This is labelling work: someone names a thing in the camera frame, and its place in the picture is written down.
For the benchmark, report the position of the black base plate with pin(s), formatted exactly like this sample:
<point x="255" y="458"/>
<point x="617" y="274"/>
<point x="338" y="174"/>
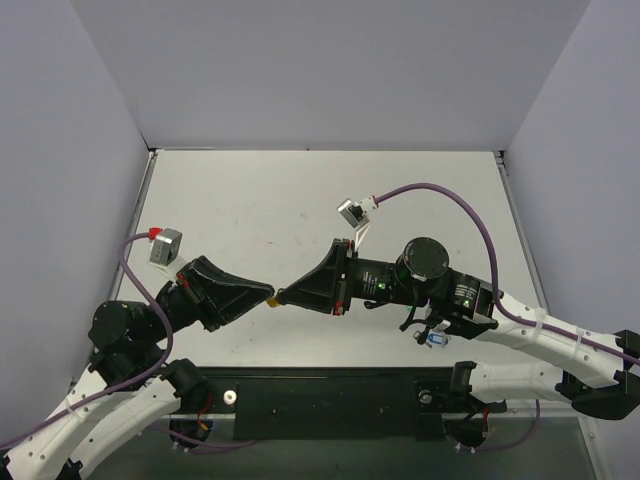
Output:
<point x="340" y="403"/>

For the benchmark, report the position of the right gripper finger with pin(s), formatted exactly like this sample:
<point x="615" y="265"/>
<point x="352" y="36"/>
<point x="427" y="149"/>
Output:
<point x="321" y="280"/>
<point x="322" y="301"/>

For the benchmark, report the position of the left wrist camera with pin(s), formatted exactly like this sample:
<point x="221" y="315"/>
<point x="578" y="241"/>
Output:
<point x="164" y="246"/>

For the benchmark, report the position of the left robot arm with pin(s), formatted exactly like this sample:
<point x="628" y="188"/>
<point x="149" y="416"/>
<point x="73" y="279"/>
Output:
<point x="130" y="381"/>

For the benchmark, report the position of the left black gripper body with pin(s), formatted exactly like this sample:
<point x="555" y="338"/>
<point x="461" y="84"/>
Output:
<point x="195" y="295"/>

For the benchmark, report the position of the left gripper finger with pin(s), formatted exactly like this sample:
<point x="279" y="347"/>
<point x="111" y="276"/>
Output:
<point x="224" y="304"/>
<point x="209" y="281"/>

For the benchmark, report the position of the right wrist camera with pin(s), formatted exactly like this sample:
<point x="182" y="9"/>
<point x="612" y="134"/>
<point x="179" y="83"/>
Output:
<point x="357" y="215"/>

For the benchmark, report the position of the blue key tag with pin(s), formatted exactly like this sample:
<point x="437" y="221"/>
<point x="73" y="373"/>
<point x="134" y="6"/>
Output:
<point x="437" y="339"/>

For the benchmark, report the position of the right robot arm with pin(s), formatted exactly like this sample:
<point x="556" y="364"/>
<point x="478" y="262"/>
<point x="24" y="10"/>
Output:
<point x="589" y="371"/>

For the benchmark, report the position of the aluminium frame rail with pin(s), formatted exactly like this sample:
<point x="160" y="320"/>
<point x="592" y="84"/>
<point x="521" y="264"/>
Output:
<point x="529" y="258"/>

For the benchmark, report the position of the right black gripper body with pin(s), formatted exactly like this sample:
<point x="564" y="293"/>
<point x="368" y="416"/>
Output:
<point x="341" y="276"/>

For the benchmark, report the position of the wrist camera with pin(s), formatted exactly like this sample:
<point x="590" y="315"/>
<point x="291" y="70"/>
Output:
<point x="164" y="246"/>
<point x="357" y="215"/>

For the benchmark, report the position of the silver key with blue tag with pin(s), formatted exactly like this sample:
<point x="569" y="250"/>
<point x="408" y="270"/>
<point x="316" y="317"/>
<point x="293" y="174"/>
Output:
<point x="421" y="338"/>

